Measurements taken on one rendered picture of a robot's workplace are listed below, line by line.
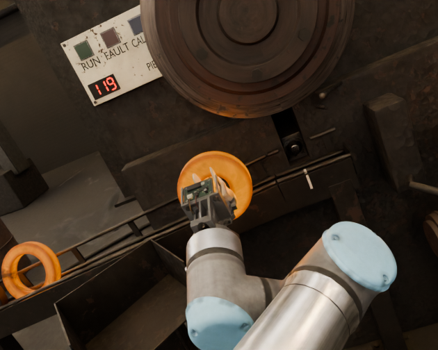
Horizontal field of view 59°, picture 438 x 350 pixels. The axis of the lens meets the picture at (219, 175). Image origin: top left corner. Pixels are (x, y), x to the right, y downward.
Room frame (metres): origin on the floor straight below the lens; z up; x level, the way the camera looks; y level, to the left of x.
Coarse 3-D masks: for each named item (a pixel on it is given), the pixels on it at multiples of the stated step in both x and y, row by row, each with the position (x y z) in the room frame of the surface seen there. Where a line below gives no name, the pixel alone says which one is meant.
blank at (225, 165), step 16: (192, 160) 0.77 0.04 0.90; (208, 160) 0.75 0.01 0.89; (224, 160) 0.75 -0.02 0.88; (240, 160) 0.77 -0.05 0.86; (192, 176) 0.76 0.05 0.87; (208, 176) 0.76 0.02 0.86; (224, 176) 0.75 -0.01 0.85; (240, 176) 0.74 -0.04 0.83; (240, 192) 0.75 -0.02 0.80; (240, 208) 0.75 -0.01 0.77
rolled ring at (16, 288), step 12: (12, 252) 1.15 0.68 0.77; (24, 252) 1.13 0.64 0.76; (36, 252) 1.12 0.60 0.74; (48, 252) 1.12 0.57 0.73; (12, 264) 1.14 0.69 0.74; (48, 264) 1.10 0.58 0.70; (12, 276) 1.14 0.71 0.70; (48, 276) 1.09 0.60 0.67; (12, 288) 1.12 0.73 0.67; (24, 288) 1.13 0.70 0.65
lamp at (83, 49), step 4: (80, 44) 1.11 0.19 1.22; (84, 44) 1.11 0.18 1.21; (76, 48) 1.11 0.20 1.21; (80, 48) 1.11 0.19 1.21; (84, 48) 1.11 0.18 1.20; (88, 48) 1.11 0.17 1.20; (80, 52) 1.11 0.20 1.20; (84, 52) 1.11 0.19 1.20; (88, 52) 1.11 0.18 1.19; (80, 56) 1.11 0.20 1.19; (84, 56) 1.11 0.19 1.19
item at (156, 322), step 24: (120, 264) 0.87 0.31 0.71; (144, 264) 0.89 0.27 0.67; (168, 264) 0.85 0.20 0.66; (96, 288) 0.84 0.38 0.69; (120, 288) 0.86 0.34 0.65; (144, 288) 0.88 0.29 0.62; (168, 288) 0.84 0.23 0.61; (72, 312) 0.81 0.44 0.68; (96, 312) 0.83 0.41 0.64; (120, 312) 0.84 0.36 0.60; (144, 312) 0.80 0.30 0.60; (168, 312) 0.75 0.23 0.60; (72, 336) 0.71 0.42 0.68; (96, 336) 0.81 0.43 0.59; (120, 336) 0.76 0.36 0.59; (144, 336) 0.72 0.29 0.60; (168, 336) 0.68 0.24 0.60
